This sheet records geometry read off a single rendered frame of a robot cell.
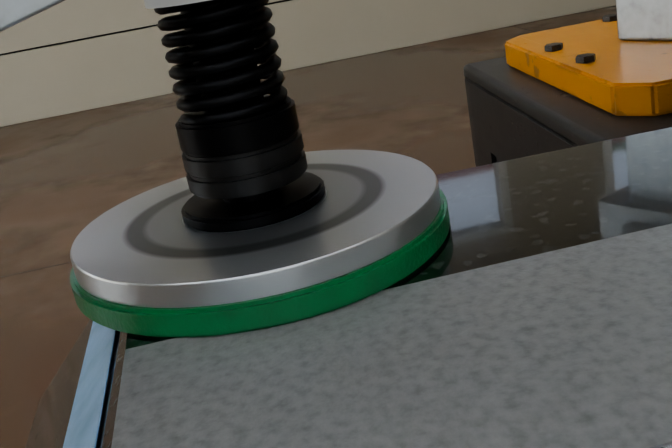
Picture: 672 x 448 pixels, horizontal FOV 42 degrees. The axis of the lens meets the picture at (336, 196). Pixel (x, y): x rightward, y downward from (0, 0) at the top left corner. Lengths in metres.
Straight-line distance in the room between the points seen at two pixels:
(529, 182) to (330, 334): 0.21
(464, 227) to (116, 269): 0.19
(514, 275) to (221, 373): 0.15
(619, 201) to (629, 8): 0.83
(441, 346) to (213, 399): 0.10
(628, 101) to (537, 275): 0.67
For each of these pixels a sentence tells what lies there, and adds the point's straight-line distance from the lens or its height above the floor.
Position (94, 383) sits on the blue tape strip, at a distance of 0.46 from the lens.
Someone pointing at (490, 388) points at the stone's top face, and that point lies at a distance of 0.34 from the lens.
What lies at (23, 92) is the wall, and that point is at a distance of 6.57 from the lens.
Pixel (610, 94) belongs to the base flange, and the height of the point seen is 0.77.
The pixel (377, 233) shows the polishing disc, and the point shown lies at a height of 0.87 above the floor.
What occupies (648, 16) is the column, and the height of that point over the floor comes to 0.82.
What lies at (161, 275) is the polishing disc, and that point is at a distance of 0.43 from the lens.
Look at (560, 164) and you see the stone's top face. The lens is 0.58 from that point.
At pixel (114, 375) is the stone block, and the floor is 0.84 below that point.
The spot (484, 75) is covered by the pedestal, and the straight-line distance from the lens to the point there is 1.43.
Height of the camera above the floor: 1.02
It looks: 18 degrees down
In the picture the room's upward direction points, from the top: 10 degrees counter-clockwise
